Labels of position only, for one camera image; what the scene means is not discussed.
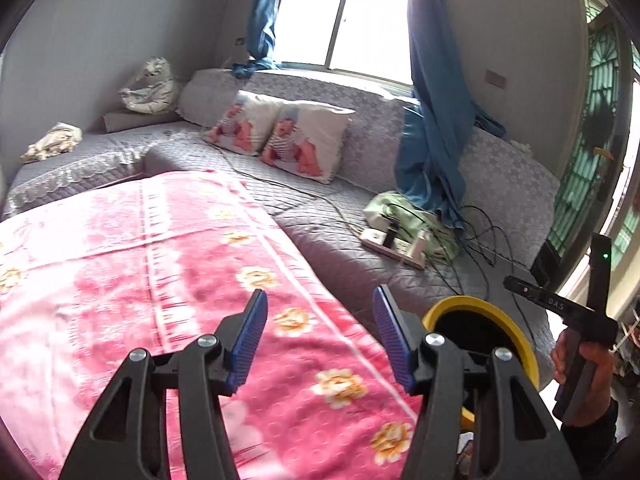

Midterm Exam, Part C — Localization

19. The person's right forearm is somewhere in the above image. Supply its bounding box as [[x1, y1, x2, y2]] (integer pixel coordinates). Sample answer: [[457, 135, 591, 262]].
[[560, 400, 623, 480]]

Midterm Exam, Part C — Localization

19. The crumpled cream cloth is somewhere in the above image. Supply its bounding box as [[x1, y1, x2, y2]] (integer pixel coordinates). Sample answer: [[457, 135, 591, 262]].
[[21, 122, 83, 163]]

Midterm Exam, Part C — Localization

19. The yellow rimmed bin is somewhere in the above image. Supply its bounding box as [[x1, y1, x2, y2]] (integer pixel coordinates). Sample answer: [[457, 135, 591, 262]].
[[422, 296, 541, 433]]

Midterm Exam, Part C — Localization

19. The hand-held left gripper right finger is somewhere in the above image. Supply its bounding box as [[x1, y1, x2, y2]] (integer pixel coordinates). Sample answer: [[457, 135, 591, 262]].
[[372, 285, 583, 480]]

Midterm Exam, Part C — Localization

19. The pink floral blanket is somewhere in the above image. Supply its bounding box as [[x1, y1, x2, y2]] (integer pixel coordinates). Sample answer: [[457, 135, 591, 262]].
[[0, 170, 426, 480]]

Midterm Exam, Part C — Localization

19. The short blue curtain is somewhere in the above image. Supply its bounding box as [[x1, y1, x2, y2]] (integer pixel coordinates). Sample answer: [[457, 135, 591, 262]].
[[231, 0, 287, 79]]

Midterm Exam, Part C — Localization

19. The person's right hand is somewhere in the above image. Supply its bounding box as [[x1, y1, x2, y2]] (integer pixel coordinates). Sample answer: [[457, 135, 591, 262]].
[[550, 330, 620, 428]]

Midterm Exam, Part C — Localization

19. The baby print pillow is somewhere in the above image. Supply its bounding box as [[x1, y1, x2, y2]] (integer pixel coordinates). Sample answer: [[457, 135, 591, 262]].
[[260, 101, 351, 184], [202, 90, 283, 157]]

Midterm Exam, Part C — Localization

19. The long blue curtain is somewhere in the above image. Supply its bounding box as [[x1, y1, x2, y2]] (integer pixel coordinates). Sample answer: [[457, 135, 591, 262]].
[[395, 0, 506, 233]]

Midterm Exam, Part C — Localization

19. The grey bolster cushion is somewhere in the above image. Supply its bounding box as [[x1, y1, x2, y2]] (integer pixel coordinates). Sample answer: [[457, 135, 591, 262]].
[[102, 107, 181, 134]]

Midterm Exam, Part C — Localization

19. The crumpled green cloth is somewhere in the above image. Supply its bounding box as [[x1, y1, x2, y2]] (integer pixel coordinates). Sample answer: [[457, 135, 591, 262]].
[[363, 191, 458, 261]]

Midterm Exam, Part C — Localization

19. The thin power strip cord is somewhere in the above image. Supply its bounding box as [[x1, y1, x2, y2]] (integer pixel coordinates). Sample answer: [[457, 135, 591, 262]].
[[220, 147, 364, 234]]

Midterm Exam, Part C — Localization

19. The sliding glass window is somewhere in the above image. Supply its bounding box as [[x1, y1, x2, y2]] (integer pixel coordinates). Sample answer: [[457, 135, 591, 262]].
[[272, 0, 416, 88]]

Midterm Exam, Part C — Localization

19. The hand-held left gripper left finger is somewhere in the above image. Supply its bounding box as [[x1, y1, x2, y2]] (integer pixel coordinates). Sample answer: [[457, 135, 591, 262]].
[[59, 289, 269, 480]]

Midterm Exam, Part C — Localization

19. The green patterned glass door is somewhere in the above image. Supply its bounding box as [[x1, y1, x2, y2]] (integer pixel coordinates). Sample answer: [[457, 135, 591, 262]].
[[547, 0, 640, 261]]

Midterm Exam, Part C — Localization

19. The white power strip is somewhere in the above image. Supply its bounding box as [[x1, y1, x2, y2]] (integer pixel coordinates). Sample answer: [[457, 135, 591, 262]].
[[361, 228, 426, 269]]

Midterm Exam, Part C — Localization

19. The white charger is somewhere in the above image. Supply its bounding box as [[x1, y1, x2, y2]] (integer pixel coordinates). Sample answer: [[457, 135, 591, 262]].
[[410, 232, 431, 262]]

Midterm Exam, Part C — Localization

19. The white plush tiger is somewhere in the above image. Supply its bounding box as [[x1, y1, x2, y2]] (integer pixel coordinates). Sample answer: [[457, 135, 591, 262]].
[[118, 56, 182, 115]]

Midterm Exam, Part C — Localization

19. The grey quilted sofa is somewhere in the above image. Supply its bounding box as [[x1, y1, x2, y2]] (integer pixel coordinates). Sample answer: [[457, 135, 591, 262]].
[[2, 67, 561, 361]]

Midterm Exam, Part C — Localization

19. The black cable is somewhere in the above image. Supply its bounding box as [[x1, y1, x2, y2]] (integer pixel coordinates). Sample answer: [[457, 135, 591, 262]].
[[425, 205, 532, 341]]

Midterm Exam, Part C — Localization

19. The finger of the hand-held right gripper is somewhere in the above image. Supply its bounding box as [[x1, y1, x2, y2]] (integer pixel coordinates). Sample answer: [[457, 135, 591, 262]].
[[502, 275, 546, 306]]

